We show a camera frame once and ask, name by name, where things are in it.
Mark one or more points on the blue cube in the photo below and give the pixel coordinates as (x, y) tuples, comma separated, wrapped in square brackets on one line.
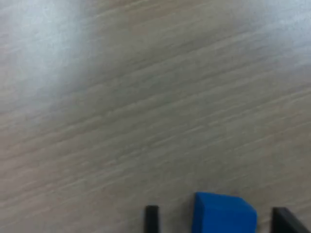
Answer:
[(223, 216)]

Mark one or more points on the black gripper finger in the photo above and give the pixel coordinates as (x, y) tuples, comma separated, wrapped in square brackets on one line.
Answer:
[(286, 222), (151, 218)]

